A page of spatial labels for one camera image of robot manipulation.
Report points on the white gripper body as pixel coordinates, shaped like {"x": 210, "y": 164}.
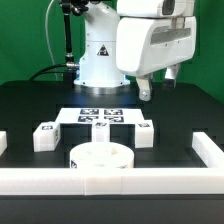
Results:
{"x": 147, "y": 45}

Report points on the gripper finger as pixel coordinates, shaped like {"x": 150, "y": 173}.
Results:
{"x": 145, "y": 87}
{"x": 171, "y": 76}

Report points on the white round stool seat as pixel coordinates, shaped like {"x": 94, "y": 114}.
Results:
{"x": 101, "y": 155}

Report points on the white marker sheet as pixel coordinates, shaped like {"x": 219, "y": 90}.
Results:
{"x": 87, "y": 115}

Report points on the white U-shaped obstacle wall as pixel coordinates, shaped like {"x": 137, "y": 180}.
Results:
{"x": 129, "y": 181}

